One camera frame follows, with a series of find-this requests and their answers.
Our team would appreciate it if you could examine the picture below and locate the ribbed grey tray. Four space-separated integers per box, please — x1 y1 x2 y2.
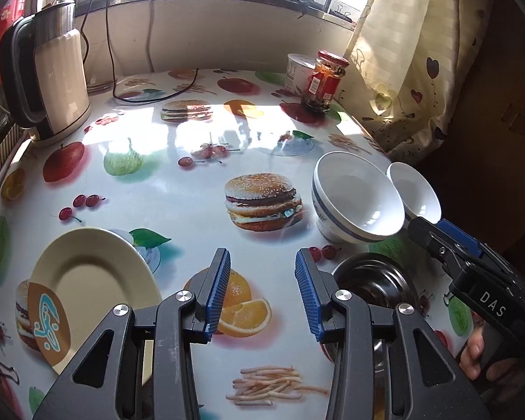
0 135 28 200

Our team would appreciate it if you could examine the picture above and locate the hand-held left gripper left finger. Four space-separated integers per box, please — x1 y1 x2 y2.
33 247 232 420

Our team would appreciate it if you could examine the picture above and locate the stainless steel bowl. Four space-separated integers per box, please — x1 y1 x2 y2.
331 253 421 375

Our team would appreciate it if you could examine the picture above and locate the thin black kettle cable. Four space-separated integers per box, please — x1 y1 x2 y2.
73 0 98 93

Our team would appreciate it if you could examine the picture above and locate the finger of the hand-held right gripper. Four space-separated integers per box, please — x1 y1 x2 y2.
435 219 484 260
408 217 465 274

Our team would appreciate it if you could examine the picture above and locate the food printed tablecloth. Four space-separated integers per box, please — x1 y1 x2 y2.
0 68 480 420

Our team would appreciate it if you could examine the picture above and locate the person's right hand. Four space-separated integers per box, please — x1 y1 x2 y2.
459 329 487 381

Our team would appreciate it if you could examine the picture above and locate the white electric kettle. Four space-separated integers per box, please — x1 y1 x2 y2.
0 0 92 148

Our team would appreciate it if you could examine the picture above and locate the beige plate with brown emblem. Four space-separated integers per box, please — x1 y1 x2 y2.
28 227 164 388

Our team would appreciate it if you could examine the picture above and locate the small white banded bowl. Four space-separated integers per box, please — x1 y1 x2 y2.
385 161 442 231

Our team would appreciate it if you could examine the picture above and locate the long black cable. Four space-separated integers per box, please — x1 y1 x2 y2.
104 0 201 106

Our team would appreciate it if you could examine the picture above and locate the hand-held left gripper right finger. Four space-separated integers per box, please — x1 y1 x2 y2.
294 247 493 420

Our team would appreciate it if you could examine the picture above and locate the red package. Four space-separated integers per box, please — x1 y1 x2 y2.
0 0 34 50

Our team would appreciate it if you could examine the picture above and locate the glass jar with red label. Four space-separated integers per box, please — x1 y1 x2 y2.
300 50 350 115

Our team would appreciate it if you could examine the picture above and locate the large white banded bowl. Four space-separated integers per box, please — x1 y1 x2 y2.
311 151 406 245

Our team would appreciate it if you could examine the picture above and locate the white plastic tub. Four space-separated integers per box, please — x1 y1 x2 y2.
285 53 318 96

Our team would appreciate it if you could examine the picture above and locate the grey cable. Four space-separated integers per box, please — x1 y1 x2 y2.
145 0 156 75

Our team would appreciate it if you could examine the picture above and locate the cream heart printed curtain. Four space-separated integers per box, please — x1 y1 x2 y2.
340 0 506 165

